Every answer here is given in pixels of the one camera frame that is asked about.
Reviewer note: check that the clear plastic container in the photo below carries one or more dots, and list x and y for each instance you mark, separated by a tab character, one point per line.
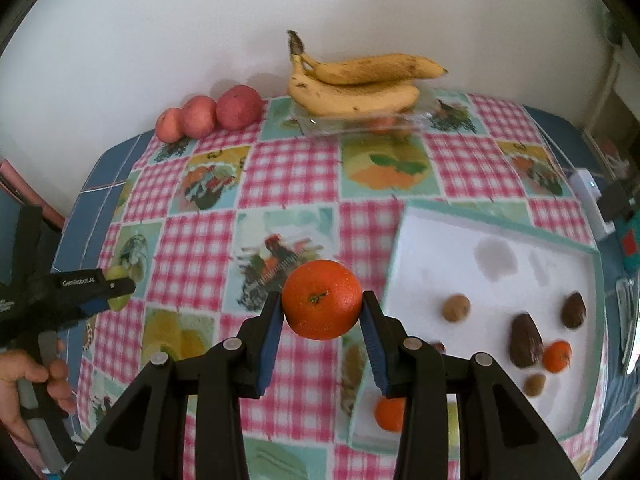
360	124

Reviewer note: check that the white shelf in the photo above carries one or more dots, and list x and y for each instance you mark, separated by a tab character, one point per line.
620	85

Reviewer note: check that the small red apple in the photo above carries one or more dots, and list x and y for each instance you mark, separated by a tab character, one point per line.
169	126

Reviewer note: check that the white power strip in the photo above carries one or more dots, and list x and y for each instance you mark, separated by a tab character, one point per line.
587	185

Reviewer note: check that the large dark avocado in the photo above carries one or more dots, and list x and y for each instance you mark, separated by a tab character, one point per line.
526	340

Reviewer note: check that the small dark avocado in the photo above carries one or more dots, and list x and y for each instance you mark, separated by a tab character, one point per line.
574	310

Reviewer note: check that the silver metal utensil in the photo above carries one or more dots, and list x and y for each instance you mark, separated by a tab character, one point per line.
627	330

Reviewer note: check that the pink checked printed tablecloth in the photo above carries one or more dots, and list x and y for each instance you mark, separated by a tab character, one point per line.
300	180

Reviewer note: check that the small reddish brown date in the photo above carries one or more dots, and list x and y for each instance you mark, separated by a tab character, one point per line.
437	346

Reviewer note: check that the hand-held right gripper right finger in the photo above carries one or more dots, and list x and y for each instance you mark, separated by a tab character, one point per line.
372	350

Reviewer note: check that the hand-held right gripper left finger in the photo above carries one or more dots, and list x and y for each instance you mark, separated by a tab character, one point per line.
272	340

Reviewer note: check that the round brown walnut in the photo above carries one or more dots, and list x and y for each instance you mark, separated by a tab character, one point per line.
456	308

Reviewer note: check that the teal device with red patch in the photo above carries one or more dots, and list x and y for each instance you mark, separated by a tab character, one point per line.
630	237

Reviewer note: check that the white tray with teal rim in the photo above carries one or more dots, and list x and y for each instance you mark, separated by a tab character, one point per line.
450	260

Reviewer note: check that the black power adapter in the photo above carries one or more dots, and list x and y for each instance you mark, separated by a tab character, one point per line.
617	200

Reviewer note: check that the medium red apple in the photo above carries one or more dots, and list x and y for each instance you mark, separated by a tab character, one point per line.
199	116

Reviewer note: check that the yellow banana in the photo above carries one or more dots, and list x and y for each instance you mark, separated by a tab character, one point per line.
375	70
350	100

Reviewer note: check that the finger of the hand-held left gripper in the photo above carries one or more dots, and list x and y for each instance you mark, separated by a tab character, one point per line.
95	306
122	286

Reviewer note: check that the person's left hand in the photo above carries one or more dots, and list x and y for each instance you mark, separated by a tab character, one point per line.
20	370

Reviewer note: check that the large red apple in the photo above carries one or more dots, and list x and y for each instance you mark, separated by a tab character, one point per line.
239	105

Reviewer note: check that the green lime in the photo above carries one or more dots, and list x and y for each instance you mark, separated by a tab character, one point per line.
119	272

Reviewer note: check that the small brown walnut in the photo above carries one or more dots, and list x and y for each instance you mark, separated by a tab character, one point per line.
535	385

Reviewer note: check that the orange tangerine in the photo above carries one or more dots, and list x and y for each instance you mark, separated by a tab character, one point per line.
557	356
322	300
390	412

